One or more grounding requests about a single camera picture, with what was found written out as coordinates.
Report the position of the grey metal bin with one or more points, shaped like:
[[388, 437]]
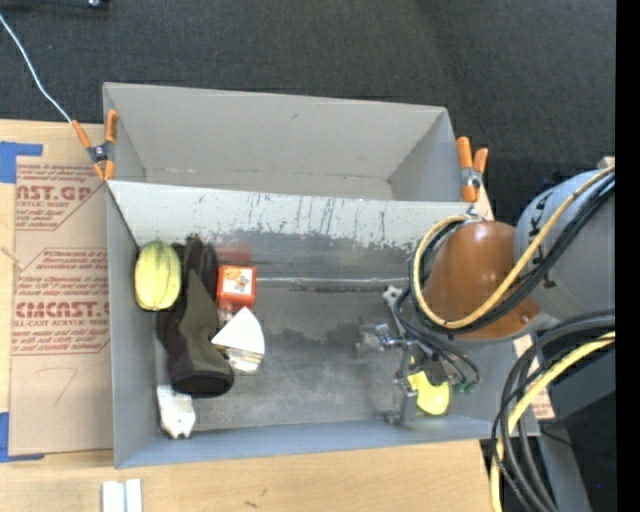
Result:
[[320, 350]]

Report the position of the yellow toy duck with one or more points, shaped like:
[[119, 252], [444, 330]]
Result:
[[433, 397]]

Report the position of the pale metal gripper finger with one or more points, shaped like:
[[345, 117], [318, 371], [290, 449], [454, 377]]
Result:
[[382, 336], [406, 402]]

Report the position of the white toy animal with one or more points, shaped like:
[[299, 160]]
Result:
[[175, 412]]

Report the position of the dark green and brown glove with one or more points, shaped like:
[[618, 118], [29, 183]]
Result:
[[195, 340]]

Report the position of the yellow-green striped squash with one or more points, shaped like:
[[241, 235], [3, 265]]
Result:
[[157, 276]]

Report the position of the white wedge-shaped packet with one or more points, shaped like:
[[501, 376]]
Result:
[[242, 332]]

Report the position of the brown cardboard board, red print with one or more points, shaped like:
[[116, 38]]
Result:
[[60, 300]]

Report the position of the orange and white small box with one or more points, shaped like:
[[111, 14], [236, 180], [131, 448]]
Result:
[[236, 287]]

